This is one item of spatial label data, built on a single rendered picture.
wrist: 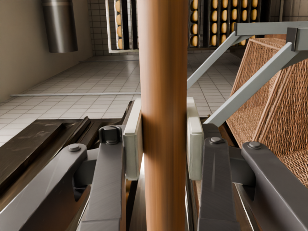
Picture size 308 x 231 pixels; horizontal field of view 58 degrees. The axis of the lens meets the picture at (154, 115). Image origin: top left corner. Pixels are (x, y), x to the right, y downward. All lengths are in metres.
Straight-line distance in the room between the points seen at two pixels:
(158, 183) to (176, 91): 0.06
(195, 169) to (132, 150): 0.04
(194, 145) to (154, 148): 0.04
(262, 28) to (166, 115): 0.93
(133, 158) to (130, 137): 0.01
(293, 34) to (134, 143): 0.49
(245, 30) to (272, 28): 0.09
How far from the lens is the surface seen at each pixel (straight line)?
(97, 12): 5.32
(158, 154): 0.18
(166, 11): 0.16
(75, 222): 0.78
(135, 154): 0.16
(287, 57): 0.61
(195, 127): 0.16
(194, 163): 0.16
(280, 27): 1.10
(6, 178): 1.37
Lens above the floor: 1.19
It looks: 3 degrees up
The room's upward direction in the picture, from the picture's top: 91 degrees counter-clockwise
